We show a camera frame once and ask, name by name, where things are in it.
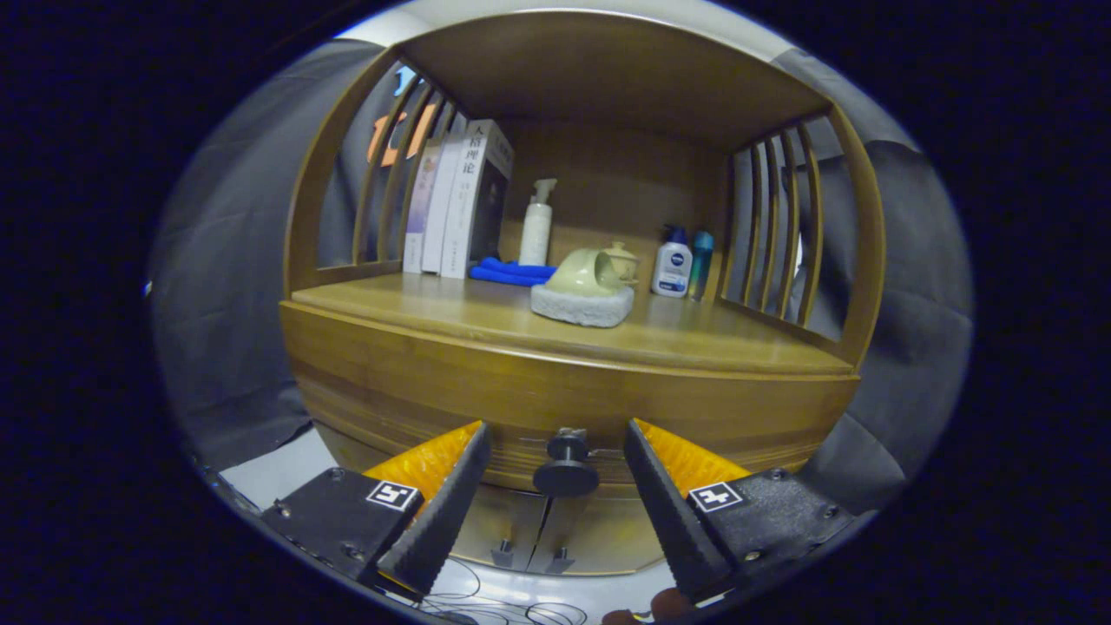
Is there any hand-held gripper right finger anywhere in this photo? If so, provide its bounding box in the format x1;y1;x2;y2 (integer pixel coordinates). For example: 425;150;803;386
623;418;856;604

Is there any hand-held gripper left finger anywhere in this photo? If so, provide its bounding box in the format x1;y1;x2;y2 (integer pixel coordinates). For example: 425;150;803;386
260;420;492;600

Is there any wooden drawer with black knob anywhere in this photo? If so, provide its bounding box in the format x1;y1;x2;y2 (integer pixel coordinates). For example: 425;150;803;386
282;304;860;501

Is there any pale green dish grey base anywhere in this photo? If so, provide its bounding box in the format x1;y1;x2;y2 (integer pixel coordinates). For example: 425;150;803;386
530;248;636;329

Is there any wooden cabinet door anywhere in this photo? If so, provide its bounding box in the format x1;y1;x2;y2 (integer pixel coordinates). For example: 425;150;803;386
451;486;553;574
529;495;674;576

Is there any wooden countertop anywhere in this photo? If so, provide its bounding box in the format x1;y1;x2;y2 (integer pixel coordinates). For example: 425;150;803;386
291;272;856;376

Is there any wooden cabinet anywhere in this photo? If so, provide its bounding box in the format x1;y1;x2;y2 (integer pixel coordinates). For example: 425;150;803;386
279;10;886;578

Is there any white lotion bottle blue cap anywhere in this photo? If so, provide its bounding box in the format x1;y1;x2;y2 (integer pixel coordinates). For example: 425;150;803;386
651;225;694;299

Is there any blue cloth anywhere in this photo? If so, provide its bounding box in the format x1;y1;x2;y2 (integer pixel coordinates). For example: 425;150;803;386
469;257;556;287

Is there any teal bottle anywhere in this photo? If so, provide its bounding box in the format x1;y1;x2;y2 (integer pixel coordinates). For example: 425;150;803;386
688;230;715;301

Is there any beige lidded tea cup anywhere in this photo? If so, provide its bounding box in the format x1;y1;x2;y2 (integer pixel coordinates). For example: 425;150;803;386
603;241;641;286

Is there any black backdrop cloth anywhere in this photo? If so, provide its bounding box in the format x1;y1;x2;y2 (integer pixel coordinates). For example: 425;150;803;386
148;39;973;513

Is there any white pump bottle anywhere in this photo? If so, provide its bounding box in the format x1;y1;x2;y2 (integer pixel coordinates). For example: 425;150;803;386
519;179;558;266

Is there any pale purple book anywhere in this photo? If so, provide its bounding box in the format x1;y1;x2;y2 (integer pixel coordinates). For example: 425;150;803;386
403;143;442;274

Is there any thin white book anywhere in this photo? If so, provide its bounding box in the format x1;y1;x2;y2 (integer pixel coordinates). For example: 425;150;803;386
421;135;468;276

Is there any thick white and black book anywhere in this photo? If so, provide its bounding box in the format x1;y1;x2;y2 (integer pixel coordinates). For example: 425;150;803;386
440;119;515;280

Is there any tangle of black floor cables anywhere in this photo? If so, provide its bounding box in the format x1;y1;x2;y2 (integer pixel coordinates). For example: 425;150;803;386
417;556;591;625

